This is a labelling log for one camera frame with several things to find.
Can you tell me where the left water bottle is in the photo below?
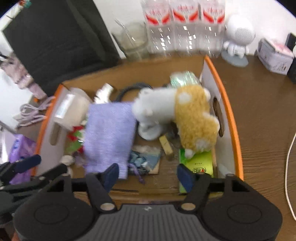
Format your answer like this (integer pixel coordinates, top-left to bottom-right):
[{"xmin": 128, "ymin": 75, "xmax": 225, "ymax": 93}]
[{"xmin": 141, "ymin": 1, "xmax": 175, "ymax": 56}]

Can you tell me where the teal binder clip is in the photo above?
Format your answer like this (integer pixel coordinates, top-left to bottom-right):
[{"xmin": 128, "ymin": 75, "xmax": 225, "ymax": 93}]
[{"xmin": 18, "ymin": 0, "xmax": 32, "ymax": 8}]

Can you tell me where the mottled purple vase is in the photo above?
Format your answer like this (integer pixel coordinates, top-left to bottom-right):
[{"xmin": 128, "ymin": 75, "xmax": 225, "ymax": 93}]
[{"xmin": 1, "ymin": 52, "xmax": 47, "ymax": 100}]

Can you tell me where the white astronaut speaker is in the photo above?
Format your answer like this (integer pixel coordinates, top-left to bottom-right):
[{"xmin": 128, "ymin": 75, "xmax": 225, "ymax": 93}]
[{"xmin": 221, "ymin": 23, "xmax": 256, "ymax": 67}]

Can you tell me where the red cardboard box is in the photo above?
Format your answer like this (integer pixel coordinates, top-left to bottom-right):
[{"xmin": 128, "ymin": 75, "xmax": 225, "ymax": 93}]
[{"xmin": 32, "ymin": 56, "xmax": 243, "ymax": 203}]

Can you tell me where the white yellow plush toy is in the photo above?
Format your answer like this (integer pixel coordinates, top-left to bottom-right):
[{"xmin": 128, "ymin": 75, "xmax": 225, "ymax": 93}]
[{"xmin": 132, "ymin": 85, "xmax": 220, "ymax": 159}]

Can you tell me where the black paper bag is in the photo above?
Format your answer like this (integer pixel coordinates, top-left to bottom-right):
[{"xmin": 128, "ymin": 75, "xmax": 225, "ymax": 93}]
[{"xmin": 4, "ymin": 1, "xmax": 120, "ymax": 96}]

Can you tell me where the green tissue packet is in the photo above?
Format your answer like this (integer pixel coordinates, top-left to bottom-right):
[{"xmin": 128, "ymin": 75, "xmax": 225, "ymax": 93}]
[{"xmin": 178, "ymin": 148, "xmax": 215, "ymax": 194}]

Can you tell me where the water bottle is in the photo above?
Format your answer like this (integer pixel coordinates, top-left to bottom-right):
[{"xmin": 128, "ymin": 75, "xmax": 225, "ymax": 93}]
[
  {"xmin": 141, "ymin": 1, "xmax": 175, "ymax": 56},
  {"xmin": 170, "ymin": 1, "xmax": 199, "ymax": 54},
  {"xmin": 199, "ymin": 1, "xmax": 225, "ymax": 57}
]

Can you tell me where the small clear plastic bag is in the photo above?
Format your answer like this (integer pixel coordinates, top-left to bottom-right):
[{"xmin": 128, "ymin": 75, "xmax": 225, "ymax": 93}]
[{"xmin": 128, "ymin": 145, "xmax": 162, "ymax": 176}]

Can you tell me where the pale green bath pouf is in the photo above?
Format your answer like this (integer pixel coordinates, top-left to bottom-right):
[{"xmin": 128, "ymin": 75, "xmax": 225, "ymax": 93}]
[{"xmin": 170, "ymin": 71, "xmax": 201, "ymax": 88}]

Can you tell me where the white earbud case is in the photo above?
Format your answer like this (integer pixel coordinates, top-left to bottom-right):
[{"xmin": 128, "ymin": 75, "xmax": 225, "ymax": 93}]
[{"xmin": 60, "ymin": 155, "xmax": 75, "ymax": 166}]

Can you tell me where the red artificial flower clip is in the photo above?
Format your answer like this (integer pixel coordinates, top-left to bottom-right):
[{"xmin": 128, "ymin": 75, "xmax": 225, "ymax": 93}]
[{"xmin": 66, "ymin": 126, "xmax": 85, "ymax": 156}]

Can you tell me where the middle water bottle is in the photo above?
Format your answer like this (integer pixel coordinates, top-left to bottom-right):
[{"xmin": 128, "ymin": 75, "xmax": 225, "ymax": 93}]
[{"xmin": 170, "ymin": 1, "xmax": 199, "ymax": 54}]

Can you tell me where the right water bottle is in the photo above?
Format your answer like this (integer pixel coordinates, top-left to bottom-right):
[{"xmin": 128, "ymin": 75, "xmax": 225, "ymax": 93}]
[{"xmin": 199, "ymin": 1, "xmax": 225, "ymax": 57}]

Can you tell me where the black braided cable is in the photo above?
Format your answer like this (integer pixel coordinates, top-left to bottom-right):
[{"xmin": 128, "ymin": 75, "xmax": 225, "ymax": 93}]
[{"xmin": 114, "ymin": 82, "xmax": 153, "ymax": 103}]

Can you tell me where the white tissue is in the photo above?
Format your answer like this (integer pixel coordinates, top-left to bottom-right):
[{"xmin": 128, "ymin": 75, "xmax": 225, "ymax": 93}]
[{"xmin": 94, "ymin": 83, "xmax": 114, "ymax": 104}]

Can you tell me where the white charging cable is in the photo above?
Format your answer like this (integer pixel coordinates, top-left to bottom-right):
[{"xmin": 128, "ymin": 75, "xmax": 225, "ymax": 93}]
[{"xmin": 284, "ymin": 131, "xmax": 296, "ymax": 222}]

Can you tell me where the white round lid jar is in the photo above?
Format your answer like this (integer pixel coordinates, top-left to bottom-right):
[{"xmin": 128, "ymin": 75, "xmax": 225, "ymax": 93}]
[{"xmin": 137, "ymin": 123, "xmax": 164, "ymax": 141}]

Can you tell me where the purple tissue pack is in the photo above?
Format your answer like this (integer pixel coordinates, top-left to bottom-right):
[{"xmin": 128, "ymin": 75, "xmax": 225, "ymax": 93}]
[{"xmin": 9, "ymin": 135, "xmax": 36, "ymax": 185}]

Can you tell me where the lilac coiled cable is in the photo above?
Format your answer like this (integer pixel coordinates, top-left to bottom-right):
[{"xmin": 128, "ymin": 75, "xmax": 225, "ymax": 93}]
[{"xmin": 14, "ymin": 96, "xmax": 56, "ymax": 128}]

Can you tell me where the translucent plastic container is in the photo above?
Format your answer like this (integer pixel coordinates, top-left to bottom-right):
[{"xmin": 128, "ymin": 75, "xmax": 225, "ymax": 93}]
[{"xmin": 54, "ymin": 88, "xmax": 92, "ymax": 131}]

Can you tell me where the beige eraser block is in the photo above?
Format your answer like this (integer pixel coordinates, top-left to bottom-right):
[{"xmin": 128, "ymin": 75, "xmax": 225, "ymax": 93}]
[{"xmin": 159, "ymin": 136, "xmax": 174, "ymax": 160}]

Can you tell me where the small tin box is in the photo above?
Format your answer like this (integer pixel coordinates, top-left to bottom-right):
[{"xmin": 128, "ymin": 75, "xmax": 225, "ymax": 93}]
[{"xmin": 256, "ymin": 38, "xmax": 294, "ymax": 75}]

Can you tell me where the purple knitted pouch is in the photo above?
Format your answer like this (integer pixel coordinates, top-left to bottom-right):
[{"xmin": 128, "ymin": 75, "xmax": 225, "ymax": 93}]
[{"xmin": 83, "ymin": 102, "xmax": 137, "ymax": 179}]

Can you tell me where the glass cup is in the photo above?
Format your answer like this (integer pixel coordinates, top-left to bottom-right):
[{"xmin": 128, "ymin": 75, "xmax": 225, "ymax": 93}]
[{"xmin": 111, "ymin": 19, "xmax": 149, "ymax": 61}]

